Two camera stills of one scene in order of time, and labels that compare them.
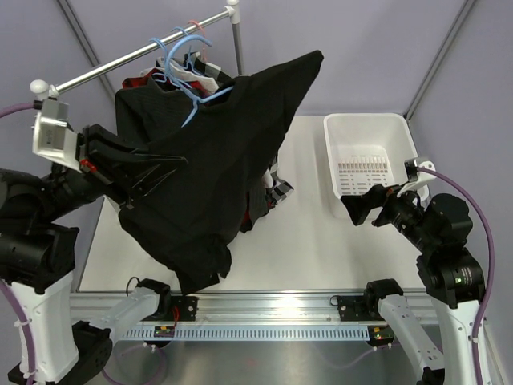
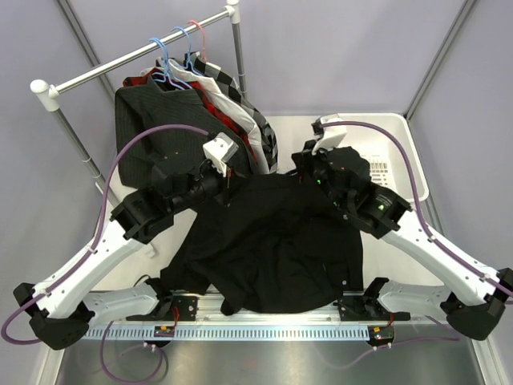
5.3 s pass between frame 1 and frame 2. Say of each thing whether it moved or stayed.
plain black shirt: moved
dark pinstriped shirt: moved
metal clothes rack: stayed
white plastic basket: stayed
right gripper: moved
